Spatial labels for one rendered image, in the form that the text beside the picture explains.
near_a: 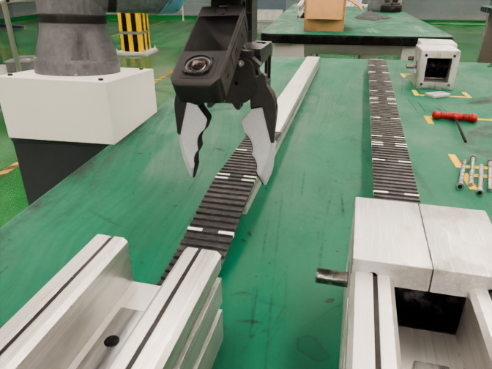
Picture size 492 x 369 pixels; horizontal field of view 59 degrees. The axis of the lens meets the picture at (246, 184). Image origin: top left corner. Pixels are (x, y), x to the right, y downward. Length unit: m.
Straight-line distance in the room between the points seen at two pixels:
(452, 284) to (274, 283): 0.17
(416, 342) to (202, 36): 0.30
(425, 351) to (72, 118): 0.65
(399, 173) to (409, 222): 0.24
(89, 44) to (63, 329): 0.61
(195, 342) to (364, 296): 0.11
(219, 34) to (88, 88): 0.39
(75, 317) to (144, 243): 0.20
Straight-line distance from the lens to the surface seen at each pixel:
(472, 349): 0.30
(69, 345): 0.30
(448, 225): 0.35
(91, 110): 0.77
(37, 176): 0.90
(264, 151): 0.47
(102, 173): 0.67
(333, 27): 2.37
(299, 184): 0.61
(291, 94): 0.96
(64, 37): 0.83
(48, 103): 0.81
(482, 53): 4.82
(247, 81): 0.44
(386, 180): 0.56
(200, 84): 0.36
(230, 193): 0.50
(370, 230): 0.33
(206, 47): 0.40
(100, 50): 0.84
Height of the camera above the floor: 1.04
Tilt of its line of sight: 26 degrees down
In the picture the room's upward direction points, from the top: straight up
